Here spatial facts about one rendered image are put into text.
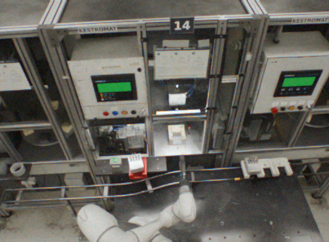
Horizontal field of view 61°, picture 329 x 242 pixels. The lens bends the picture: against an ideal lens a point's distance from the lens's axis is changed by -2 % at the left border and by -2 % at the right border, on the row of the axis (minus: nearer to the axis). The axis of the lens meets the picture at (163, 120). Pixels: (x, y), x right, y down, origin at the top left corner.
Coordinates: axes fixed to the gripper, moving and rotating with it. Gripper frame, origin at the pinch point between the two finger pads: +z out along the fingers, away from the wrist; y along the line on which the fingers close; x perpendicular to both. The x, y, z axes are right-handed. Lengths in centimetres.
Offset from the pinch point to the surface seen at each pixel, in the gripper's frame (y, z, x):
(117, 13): 89, 38, 33
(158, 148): -21.4, 28.9, 15.1
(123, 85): 54, 18, 34
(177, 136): -20.8, 39.4, -0.8
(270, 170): -28, 6, -70
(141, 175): -20.4, 4.5, 28.6
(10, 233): -112, 4, 165
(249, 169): -20, 3, -52
